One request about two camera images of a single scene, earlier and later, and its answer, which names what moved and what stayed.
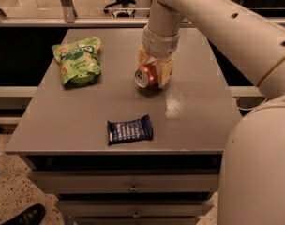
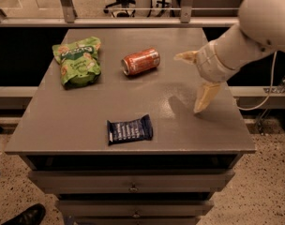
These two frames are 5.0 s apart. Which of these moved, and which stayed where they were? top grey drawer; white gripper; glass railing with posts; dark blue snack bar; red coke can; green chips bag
Moved: red coke can; white gripper
Stayed: dark blue snack bar; glass railing with posts; top grey drawer; green chips bag
